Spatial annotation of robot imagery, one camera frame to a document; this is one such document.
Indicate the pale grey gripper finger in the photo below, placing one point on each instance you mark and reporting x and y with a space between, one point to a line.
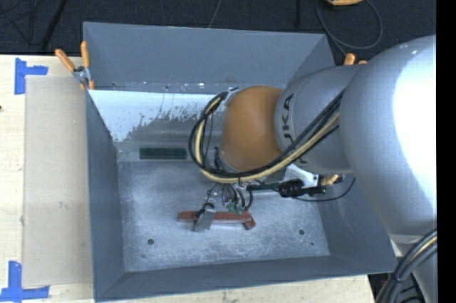
200 217
206 220

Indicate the red-brown flat block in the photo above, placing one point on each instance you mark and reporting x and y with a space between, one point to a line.
228 216

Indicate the grey metal bin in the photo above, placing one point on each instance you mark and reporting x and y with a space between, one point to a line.
228 251

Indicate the dark green flat block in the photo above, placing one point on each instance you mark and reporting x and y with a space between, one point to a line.
163 153

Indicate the pale brown flat board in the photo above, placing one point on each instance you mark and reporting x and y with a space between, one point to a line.
53 180

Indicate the black cylinder on white bracket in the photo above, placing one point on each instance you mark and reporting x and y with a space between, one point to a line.
290 188

